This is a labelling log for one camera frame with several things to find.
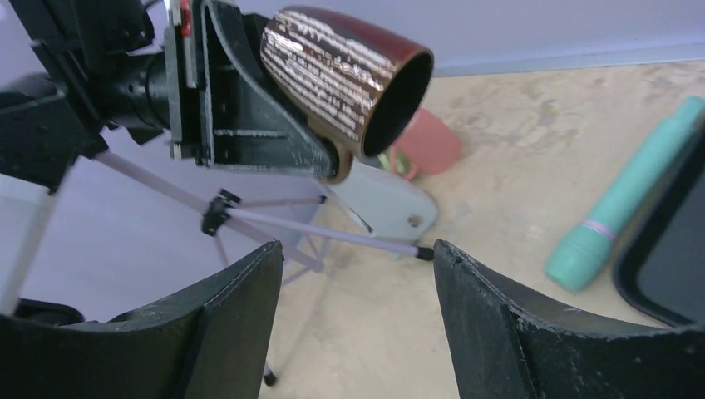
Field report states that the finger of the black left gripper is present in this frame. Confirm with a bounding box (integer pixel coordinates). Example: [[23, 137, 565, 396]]
[[200, 1, 338, 178]]

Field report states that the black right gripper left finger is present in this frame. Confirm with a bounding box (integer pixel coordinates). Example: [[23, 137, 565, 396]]
[[1, 241, 283, 398]]

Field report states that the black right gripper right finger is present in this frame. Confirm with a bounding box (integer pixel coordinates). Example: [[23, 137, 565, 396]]
[[433, 240, 704, 398]]

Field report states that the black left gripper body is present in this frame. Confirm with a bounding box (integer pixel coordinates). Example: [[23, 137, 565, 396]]
[[164, 1, 232, 165]]

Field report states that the brown mug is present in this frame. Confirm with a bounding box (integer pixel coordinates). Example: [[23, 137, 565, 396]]
[[260, 6, 434, 183]]

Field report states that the pink mug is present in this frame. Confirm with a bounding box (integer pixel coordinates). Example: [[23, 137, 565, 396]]
[[391, 108, 462, 180]]

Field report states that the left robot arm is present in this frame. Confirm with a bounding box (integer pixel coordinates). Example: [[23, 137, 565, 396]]
[[1, 1, 342, 192]]

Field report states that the light green mug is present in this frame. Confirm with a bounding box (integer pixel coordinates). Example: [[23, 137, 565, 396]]
[[378, 146, 415, 179]]

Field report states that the black plastic tray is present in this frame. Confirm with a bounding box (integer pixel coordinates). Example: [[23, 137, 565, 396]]
[[613, 126, 704, 326]]

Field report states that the small camera tripod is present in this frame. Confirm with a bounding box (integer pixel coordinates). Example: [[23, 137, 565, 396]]
[[0, 150, 436, 387]]

